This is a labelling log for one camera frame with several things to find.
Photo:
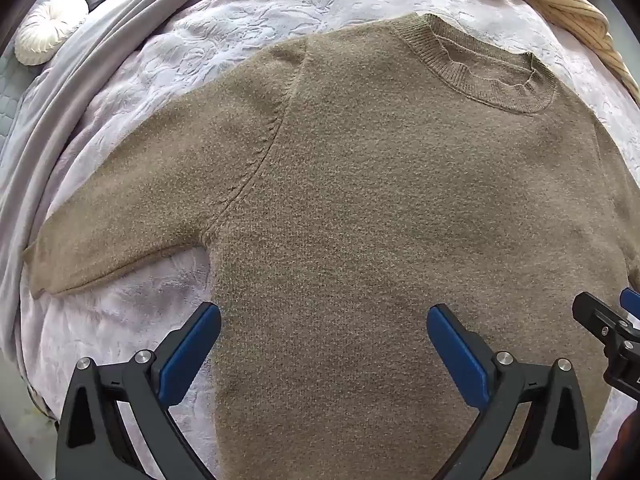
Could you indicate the white round pleated cushion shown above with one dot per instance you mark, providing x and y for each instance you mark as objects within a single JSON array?
[{"x": 47, "y": 30}]

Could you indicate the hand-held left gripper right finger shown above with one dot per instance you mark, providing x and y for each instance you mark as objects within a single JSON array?
[{"x": 457, "y": 352}]

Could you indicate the brown knit sweater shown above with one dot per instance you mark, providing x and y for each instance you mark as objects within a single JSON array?
[{"x": 390, "y": 220}]

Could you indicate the beige striped garment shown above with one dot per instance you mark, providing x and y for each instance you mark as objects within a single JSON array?
[{"x": 565, "y": 5}]

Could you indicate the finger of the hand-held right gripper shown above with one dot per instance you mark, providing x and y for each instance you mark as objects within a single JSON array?
[
  {"x": 597, "y": 317},
  {"x": 631, "y": 302}
]

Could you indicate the grey bed sheet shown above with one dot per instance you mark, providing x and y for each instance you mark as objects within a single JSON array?
[{"x": 55, "y": 100}]

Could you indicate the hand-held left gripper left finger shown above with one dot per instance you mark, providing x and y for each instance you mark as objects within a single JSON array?
[{"x": 190, "y": 347}]

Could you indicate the lavender embossed blanket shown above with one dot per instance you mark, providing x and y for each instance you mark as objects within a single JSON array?
[{"x": 165, "y": 85}]

